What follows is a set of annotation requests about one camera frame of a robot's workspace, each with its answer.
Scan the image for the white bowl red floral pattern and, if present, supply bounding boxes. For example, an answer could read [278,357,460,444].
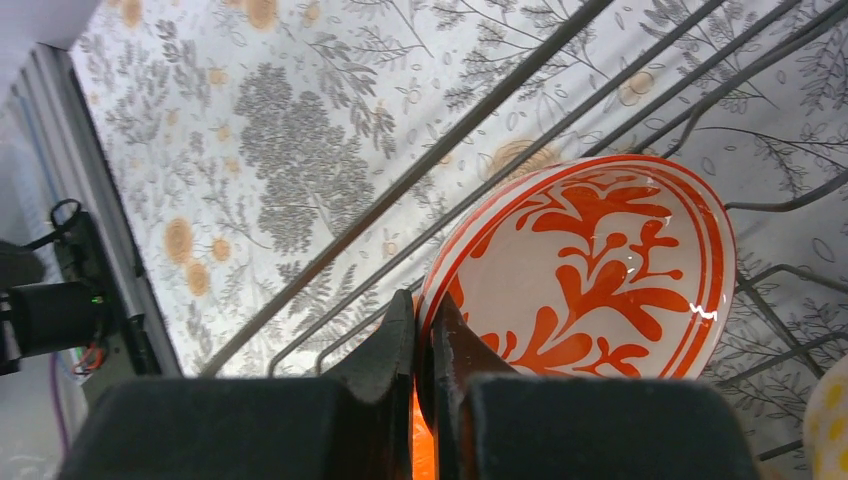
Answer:
[411,154,738,480]

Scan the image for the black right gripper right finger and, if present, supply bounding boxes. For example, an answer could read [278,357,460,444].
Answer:
[431,298,760,479]

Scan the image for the floral patterned table mat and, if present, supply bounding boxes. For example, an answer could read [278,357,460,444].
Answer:
[72,0,847,479]

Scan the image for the yellow dotted white bowl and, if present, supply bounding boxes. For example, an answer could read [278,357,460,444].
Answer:
[802,356,847,480]

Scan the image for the black wire dish rack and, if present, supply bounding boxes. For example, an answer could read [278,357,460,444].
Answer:
[198,0,848,463]

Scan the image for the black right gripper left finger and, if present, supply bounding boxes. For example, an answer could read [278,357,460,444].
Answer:
[59,290,416,479]

